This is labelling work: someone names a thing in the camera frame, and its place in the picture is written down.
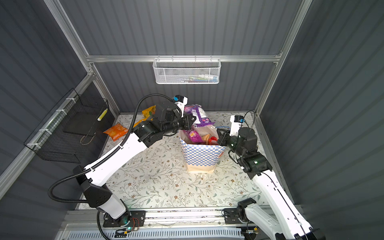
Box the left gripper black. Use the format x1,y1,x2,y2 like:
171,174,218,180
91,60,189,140
161,113,196,137

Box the magenta snack bag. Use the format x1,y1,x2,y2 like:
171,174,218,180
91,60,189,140
184,130,205,145

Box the red gummy snack bag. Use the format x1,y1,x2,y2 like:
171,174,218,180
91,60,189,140
208,137,218,145

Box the purple white snack bag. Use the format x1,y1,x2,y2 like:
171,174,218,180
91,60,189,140
184,105,215,127

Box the blue checkered paper bag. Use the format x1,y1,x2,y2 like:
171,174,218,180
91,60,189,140
179,125,226,174

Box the brown kraft pouch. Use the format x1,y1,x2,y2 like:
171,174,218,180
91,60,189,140
202,134,211,145

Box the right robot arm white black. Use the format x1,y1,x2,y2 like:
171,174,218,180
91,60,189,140
218,127,326,240

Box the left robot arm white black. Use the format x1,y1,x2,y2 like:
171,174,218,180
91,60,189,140
78,98,196,220

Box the yellow gummy bag middle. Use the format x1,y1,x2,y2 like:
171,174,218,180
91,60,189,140
134,118,148,128

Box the yellow gummy bag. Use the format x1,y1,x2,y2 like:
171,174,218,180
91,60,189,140
142,105,156,118
134,118,148,128

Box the yellow gummy bag back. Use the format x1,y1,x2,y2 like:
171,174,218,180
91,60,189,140
142,105,156,118

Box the orange chip bag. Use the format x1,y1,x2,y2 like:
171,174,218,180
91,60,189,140
103,123,128,142

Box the markers in white basket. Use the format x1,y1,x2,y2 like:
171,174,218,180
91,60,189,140
177,75,219,84

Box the yellow marker in black basket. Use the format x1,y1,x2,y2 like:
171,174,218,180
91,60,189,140
97,108,109,122

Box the white vent grille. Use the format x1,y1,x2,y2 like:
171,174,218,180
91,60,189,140
67,228,245,240

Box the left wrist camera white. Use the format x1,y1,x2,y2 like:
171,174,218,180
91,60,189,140
173,95,188,118

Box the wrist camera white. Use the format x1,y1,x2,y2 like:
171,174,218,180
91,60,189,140
230,115,244,136
173,95,188,118

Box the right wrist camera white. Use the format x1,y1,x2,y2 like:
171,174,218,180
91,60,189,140
230,115,244,136

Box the white wire mesh basket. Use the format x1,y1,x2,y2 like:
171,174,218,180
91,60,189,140
153,59,222,85

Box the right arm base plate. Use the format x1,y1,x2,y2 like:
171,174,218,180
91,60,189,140
221,208,249,225

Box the black wire basket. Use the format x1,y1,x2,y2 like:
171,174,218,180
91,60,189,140
24,92,109,164

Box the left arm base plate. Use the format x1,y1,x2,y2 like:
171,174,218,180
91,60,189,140
103,211,147,229

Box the black corrugated cable hose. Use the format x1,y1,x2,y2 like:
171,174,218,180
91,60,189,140
47,93,175,240

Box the aluminium front rail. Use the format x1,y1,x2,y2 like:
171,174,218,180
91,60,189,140
58,205,275,234

